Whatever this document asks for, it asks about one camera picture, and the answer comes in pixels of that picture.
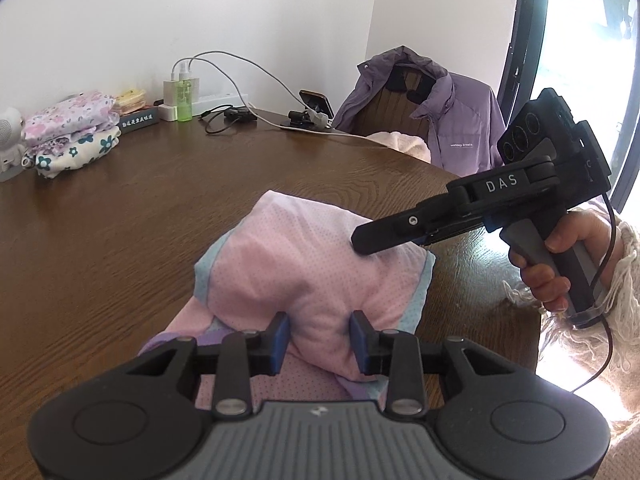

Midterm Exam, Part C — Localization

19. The pink blue purple garment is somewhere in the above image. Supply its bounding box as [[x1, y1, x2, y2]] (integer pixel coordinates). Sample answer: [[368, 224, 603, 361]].
[[143, 191, 436, 405]]

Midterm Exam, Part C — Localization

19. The person right hand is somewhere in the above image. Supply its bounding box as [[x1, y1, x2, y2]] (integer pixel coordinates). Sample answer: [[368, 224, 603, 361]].
[[508, 209, 622, 314]]

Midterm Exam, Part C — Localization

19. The pink fluffy garment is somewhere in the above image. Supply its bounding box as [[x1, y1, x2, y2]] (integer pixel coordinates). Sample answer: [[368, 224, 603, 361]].
[[368, 131, 431, 162]]

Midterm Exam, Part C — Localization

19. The purple puffer jacket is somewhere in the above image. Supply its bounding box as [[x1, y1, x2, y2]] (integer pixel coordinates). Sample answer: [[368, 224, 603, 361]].
[[333, 46, 506, 177]]

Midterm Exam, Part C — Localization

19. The wooden chair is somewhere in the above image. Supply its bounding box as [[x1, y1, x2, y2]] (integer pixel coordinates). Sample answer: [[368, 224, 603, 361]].
[[352, 67, 435, 140]]

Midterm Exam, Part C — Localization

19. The phone on black stand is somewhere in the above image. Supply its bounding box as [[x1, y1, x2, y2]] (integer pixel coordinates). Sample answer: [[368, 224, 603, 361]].
[[288, 90, 334, 131]]

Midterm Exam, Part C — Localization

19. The white power strip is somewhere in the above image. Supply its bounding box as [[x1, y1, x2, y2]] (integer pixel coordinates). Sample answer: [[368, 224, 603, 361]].
[[156, 91, 249, 124]]

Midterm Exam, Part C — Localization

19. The dark green box white text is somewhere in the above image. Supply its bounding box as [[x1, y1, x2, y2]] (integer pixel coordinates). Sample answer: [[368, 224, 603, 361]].
[[118, 107, 160, 134]]

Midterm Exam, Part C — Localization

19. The white teal flower folded cloth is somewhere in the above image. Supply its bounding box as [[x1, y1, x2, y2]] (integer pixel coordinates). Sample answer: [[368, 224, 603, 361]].
[[22, 126, 120, 179]]

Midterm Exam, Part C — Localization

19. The green spray bottle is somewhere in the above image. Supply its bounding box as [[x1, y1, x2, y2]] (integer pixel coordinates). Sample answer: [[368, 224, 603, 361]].
[[177, 61, 193, 122]]

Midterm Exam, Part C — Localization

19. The white charger plug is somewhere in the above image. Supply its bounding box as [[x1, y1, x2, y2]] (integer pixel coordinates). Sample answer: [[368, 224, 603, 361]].
[[163, 79, 178, 106]]

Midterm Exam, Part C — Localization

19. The yellow snack pack stack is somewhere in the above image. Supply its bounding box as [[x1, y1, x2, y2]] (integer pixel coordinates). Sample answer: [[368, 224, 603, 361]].
[[114, 89, 146, 115]]

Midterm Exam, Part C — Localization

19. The pink floral folded cloth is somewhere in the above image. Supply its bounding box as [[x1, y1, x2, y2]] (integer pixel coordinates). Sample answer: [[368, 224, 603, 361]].
[[23, 91, 118, 148]]

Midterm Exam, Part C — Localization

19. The black cable with adapter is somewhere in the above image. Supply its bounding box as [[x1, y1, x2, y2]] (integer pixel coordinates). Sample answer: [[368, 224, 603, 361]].
[[199, 104, 260, 136]]

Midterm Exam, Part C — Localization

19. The white charging cable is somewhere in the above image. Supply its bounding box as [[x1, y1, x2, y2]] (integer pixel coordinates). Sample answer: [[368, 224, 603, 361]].
[[170, 49, 386, 143]]

